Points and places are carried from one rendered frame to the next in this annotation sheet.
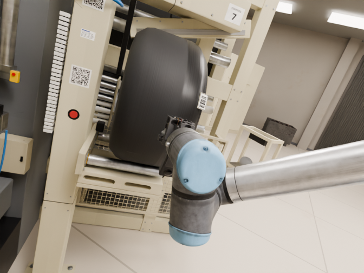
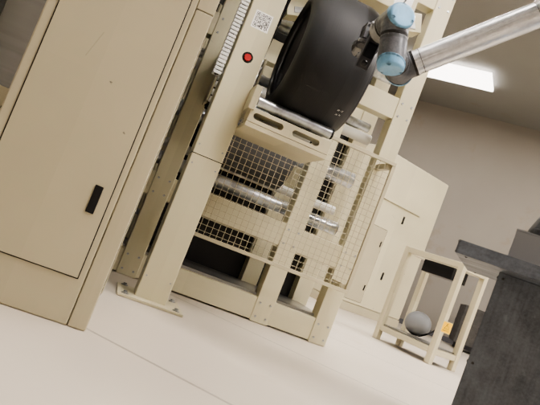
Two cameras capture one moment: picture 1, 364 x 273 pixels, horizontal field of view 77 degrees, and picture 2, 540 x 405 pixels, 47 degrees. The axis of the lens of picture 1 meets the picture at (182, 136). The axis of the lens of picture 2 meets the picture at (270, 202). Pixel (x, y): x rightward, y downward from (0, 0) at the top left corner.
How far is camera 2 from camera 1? 1.87 m
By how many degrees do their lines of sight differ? 21
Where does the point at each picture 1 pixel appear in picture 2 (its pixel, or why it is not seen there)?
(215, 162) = (409, 10)
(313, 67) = not seen: outside the picture
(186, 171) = (394, 11)
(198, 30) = not seen: hidden behind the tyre
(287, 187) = (452, 46)
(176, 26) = not seen: hidden behind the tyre
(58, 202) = (207, 158)
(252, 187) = (430, 51)
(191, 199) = (395, 32)
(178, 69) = (361, 14)
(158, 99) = (345, 33)
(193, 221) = (396, 45)
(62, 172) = (221, 120)
